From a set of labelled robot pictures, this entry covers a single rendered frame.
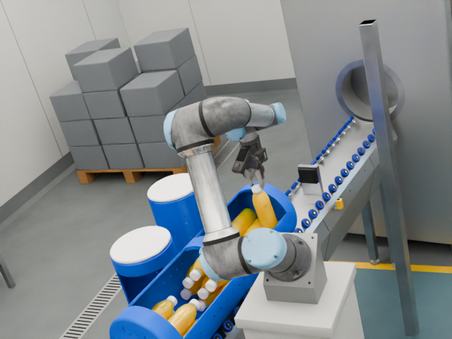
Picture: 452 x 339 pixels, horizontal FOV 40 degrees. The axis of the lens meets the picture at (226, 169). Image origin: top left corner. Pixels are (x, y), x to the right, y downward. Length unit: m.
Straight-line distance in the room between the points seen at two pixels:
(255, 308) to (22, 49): 4.81
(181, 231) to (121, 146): 2.71
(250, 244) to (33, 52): 4.99
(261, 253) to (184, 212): 1.37
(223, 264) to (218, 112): 0.45
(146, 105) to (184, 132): 3.58
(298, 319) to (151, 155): 3.87
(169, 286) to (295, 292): 0.58
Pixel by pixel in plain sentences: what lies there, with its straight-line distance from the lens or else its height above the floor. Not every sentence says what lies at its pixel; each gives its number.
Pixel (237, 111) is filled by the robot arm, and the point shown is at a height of 1.77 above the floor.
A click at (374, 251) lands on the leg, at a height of 0.11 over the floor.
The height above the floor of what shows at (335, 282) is 1.15.
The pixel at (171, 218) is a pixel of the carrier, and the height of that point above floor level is 0.93.
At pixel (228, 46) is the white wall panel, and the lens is 7.24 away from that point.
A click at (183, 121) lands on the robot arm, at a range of 1.86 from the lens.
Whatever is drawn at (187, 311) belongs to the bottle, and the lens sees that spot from 2.16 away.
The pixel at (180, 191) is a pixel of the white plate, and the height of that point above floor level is 1.04.
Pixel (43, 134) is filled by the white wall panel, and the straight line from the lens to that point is 6.55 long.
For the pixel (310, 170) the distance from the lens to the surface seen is 2.94.
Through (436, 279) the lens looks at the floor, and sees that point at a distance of 3.91.
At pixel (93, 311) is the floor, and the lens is 4.40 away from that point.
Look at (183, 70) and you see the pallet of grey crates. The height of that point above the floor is 0.88.
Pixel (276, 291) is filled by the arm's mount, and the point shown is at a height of 1.19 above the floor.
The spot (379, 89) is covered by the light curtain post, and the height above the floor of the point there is 1.41.
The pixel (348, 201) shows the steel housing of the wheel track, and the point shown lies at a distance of 3.08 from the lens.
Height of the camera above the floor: 2.42
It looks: 25 degrees down
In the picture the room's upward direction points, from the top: 15 degrees counter-clockwise
